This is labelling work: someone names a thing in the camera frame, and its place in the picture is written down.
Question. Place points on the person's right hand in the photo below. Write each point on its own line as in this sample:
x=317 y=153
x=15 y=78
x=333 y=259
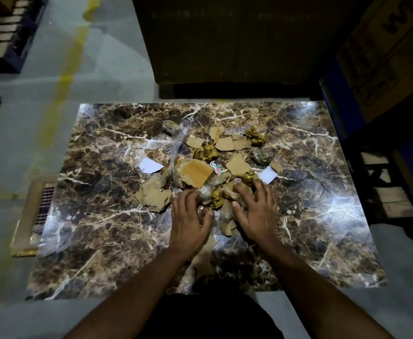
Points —
x=261 y=218

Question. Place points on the person's left hand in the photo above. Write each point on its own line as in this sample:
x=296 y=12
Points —
x=189 y=229

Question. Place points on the white paper piece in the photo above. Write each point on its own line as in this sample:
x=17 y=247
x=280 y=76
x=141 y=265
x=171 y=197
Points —
x=267 y=175
x=150 y=165

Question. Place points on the pile of cardboard and paper scraps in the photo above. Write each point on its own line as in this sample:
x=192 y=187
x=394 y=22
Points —
x=196 y=171

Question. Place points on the clear plastic bag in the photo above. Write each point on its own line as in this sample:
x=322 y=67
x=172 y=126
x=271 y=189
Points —
x=176 y=144

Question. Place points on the checked cloth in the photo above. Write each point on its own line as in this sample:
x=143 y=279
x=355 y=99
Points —
x=45 y=208

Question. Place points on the person's left forearm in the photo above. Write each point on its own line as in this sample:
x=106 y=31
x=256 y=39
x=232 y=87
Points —
x=128 y=303

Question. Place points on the person's right forearm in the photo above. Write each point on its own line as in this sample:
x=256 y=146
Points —
x=319 y=296

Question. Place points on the marble pattern table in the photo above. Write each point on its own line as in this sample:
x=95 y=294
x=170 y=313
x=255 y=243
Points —
x=104 y=225

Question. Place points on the person's dark clothing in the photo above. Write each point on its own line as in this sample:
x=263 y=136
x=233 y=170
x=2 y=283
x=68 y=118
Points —
x=210 y=317

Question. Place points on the wooden pallet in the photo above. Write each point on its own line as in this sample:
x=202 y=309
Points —
x=393 y=201

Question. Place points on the clear plastic film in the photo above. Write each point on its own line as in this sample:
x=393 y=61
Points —
x=53 y=233

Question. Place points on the large dark cardboard box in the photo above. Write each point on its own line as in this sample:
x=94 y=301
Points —
x=234 y=38

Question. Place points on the blue pallet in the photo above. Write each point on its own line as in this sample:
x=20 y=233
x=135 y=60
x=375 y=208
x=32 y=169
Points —
x=8 y=38

